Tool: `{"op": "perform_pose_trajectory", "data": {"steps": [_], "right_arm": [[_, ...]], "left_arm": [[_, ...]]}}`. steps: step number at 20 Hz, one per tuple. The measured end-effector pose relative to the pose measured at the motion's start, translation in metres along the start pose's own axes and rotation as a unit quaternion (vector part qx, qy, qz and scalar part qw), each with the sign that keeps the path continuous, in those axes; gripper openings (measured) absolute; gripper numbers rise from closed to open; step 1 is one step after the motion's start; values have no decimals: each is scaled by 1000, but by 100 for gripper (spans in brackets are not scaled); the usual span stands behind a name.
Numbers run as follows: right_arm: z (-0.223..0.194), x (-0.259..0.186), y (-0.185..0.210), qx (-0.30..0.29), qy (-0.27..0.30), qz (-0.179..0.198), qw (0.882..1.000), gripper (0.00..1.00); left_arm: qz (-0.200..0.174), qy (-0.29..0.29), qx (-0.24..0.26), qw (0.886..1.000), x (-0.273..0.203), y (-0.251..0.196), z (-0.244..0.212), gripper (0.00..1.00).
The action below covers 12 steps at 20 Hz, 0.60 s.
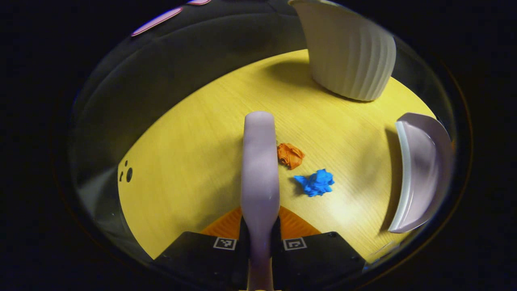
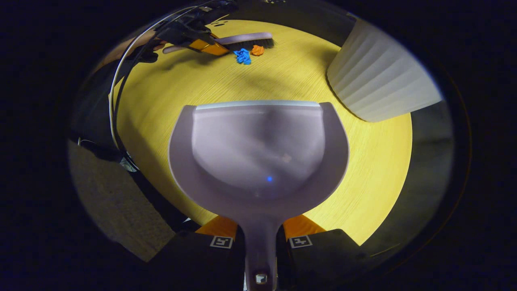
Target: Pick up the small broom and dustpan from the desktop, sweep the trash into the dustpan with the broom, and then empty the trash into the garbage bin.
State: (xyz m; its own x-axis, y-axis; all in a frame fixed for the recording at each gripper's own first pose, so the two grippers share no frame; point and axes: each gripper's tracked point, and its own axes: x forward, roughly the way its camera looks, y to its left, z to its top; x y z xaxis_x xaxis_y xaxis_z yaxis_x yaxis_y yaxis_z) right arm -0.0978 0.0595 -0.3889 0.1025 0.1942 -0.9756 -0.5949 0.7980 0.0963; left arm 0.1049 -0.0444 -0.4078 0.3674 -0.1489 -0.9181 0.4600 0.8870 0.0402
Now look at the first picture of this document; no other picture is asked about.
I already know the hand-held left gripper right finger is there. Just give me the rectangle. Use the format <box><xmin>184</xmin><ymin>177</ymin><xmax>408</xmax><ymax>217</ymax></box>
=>
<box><xmin>271</xmin><ymin>205</ymin><xmax>366</xmax><ymax>291</ymax></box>

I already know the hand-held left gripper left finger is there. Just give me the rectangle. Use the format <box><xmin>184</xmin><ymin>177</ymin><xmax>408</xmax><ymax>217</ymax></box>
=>
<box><xmin>151</xmin><ymin>206</ymin><xmax>251</xmax><ymax>291</ymax></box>

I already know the blue paper trash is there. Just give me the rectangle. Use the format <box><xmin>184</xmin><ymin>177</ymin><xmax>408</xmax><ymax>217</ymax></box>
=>
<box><xmin>294</xmin><ymin>169</ymin><xmax>336</xmax><ymax>198</ymax></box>

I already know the orange paper trash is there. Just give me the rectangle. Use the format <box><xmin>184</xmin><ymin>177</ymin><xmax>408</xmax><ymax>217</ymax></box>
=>
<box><xmin>277</xmin><ymin>143</ymin><xmax>305</xmax><ymax>170</ymax></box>

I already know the yellow wooden desktop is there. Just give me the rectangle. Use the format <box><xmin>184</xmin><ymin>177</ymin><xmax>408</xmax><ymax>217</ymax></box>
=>
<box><xmin>117</xmin><ymin>48</ymin><xmax>439</xmax><ymax>263</ymax></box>

